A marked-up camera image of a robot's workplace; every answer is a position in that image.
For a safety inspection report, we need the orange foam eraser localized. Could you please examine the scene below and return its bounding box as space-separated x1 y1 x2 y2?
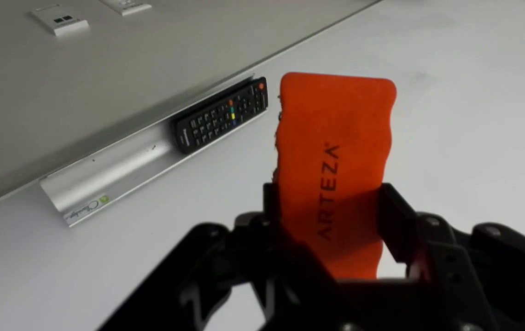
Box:
271 70 400 283

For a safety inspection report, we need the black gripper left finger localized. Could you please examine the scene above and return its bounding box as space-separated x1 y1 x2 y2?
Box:
96 179 288 331

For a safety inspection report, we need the white wall outlet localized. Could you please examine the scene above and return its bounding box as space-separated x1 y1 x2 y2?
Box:
28 4 92 39
100 0 153 19

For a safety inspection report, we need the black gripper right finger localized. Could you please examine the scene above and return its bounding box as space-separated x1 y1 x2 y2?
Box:
376 180 525 331

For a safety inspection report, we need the white wall whiteboard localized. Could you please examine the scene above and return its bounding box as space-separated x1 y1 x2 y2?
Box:
0 0 525 331

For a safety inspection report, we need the silver marker tray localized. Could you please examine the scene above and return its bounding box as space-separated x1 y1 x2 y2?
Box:
39 76 271 230

